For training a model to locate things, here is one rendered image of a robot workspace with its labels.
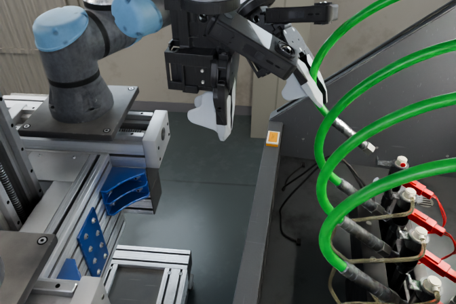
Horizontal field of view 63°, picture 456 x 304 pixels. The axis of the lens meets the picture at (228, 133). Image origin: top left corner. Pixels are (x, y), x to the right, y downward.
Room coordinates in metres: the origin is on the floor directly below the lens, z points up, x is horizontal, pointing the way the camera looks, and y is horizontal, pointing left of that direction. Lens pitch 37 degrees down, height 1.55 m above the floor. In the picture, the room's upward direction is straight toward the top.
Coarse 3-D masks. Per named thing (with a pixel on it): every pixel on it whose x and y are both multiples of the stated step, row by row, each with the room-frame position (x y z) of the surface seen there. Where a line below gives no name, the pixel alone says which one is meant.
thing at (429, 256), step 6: (426, 252) 0.33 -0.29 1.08; (426, 258) 0.32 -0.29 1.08; (432, 258) 0.32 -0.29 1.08; (438, 258) 0.32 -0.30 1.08; (426, 264) 0.32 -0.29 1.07; (432, 264) 0.31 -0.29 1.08; (438, 264) 0.31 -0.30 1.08; (444, 264) 0.31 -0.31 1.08; (438, 270) 0.31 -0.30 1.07; (444, 270) 0.30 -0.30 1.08; (450, 270) 0.30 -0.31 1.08; (450, 276) 0.30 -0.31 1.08
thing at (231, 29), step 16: (224, 16) 0.43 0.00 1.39; (240, 16) 0.45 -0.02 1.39; (208, 32) 0.42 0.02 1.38; (224, 32) 0.41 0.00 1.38; (240, 32) 0.41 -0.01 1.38; (256, 32) 0.43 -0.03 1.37; (240, 48) 0.41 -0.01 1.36; (256, 48) 0.41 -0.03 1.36; (272, 48) 0.41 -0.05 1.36; (288, 48) 0.42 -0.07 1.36; (272, 64) 0.41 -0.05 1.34; (288, 64) 0.40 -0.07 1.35
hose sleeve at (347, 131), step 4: (336, 120) 0.55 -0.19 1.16; (340, 120) 0.55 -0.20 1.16; (332, 124) 0.55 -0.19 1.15; (336, 124) 0.55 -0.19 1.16; (340, 124) 0.54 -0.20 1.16; (344, 124) 0.55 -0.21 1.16; (336, 128) 0.55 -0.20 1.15; (340, 128) 0.54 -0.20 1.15; (344, 128) 0.54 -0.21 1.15; (348, 128) 0.54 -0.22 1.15; (344, 132) 0.54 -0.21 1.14; (348, 132) 0.54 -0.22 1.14; (352, 132) 0.54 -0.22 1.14; (348, 136) 0.54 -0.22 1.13; (360, 144) 0.53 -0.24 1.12; (364, 144) 0.53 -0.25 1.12; (360, 148) 0.53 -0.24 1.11; (364, 148) 0.53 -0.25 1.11
